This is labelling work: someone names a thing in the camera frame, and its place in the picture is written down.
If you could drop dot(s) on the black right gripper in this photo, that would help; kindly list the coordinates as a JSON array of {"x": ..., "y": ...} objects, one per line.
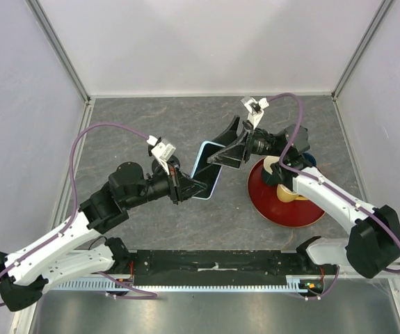
[{"x": 233, "y": 156}]

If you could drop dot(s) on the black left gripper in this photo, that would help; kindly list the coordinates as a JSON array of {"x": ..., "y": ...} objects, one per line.
[{"x": 181, "y": 187}]

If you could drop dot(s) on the phone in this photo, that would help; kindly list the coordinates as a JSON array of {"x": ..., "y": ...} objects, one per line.
[{"x": 205, "y": 172}]

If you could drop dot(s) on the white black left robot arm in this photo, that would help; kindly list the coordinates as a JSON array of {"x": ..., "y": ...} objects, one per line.
[{"x": 29, "y": 273}]

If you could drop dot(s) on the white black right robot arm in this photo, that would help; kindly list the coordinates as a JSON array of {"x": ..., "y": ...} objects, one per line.
[{"x": 373, "y": 241}]

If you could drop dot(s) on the green mug cream inside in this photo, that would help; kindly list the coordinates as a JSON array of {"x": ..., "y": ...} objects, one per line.
[{"x": 271, "y": 174}]

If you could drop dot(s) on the red round tray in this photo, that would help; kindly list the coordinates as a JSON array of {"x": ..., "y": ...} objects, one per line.
[{"x": 298, "y": 213}]

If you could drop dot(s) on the yellow mug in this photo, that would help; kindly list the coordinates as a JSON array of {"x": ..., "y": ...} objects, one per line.
[{"x": 285, "y": 195}]

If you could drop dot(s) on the dark blue cup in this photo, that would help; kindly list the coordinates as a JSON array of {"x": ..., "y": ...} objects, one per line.
[{"x": 310, "y": 158}]

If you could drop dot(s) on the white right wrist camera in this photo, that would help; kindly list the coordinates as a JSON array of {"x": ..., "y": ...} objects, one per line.
[{"x": 255, "y": 109}]

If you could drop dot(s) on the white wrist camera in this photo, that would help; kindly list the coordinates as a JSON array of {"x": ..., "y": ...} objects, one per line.
[
  {"x": 255, "y": 109},
  {"x": 163, "y": 153}
]

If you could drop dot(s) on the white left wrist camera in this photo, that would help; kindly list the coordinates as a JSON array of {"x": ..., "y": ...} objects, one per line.
[{"x": 163, "y": 153}]

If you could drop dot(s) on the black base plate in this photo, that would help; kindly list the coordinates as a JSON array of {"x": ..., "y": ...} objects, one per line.
[{"x": 218, "y": 266}]

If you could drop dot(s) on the slotted cable duct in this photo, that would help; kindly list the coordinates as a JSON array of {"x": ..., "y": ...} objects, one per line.
[{"x": 101, "y": 284}]

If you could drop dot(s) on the aluminium frame post right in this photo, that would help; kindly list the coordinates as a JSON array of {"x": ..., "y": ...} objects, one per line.
[{"x": 364, "y": 43}]

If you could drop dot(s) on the aluminium frame post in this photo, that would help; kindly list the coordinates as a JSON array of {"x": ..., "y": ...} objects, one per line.
[
  {"x": 364, "y": 43},
  {"x": 59, "y": 50}
]

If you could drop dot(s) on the aluminium frame post left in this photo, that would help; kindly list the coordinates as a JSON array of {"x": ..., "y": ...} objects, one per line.
[{"x": 59, "y": 50}]

